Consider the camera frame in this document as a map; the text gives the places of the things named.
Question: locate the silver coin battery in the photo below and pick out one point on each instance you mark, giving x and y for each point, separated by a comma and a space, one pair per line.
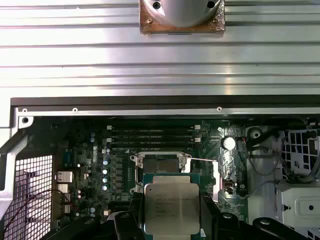
229, 143

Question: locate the silver topped CPU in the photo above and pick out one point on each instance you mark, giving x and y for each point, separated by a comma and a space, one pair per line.
172, 207

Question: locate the metal socket cover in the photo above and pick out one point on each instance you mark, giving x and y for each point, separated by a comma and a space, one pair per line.
217, 180

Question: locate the black PC case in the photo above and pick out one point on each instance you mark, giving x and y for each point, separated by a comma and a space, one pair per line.
150, 102

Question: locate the brown base plate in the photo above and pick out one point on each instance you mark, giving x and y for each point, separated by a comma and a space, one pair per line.
145, 25

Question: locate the black RAM slot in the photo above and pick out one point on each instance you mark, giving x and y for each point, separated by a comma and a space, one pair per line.
150, 147
150, 135
150, 142
150, 129

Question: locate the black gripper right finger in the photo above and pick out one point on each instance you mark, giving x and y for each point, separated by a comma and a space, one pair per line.
212, 225

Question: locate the CPU socket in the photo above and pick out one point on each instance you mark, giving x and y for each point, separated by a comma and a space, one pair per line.
160, 165

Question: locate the green motherboard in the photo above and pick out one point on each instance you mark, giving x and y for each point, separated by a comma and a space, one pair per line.
210, 140

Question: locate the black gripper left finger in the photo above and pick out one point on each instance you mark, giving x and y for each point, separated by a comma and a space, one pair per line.
136, 220

